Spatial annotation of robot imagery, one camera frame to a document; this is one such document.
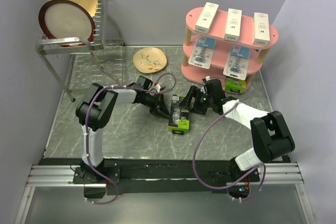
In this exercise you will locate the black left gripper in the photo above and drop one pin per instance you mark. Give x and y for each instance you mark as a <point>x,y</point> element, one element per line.
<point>163,110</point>

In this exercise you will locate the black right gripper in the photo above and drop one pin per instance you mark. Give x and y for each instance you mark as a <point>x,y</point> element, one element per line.
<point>193,92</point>

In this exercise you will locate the black green razor box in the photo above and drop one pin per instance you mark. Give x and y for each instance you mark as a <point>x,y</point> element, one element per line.
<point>179,120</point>
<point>235,85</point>

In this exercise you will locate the blue razor blister pack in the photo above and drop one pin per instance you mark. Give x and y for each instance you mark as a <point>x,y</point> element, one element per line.
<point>203,52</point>
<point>237,62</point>

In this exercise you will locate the pink three-tier shelf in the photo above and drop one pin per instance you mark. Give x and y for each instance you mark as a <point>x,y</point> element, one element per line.
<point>217,30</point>

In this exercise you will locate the white razor box slanted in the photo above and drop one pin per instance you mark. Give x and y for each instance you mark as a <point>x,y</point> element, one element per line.
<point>206,18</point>

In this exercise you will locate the white razor box bottom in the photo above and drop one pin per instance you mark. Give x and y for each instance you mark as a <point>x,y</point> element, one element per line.
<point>233,24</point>

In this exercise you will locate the white razor box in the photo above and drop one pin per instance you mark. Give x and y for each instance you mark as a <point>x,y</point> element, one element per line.
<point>233,24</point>
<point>261,35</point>

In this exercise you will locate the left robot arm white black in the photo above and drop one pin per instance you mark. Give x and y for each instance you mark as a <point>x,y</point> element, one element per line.
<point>95,110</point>

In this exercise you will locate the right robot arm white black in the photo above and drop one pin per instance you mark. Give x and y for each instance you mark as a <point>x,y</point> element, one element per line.
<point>270,134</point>

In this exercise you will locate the floral wooden plate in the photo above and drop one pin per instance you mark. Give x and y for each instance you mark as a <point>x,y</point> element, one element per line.
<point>149,60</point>

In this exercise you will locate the metal dish rack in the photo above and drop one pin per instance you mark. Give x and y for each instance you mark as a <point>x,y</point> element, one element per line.
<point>99,61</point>

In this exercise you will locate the brown rimmed white plate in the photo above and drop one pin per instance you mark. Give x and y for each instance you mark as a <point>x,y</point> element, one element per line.
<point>60,19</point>

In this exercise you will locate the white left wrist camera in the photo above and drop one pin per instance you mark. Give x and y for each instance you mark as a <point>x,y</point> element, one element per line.
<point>158,87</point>

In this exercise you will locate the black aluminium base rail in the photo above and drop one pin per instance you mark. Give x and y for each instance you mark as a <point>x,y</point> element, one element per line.
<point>154,175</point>

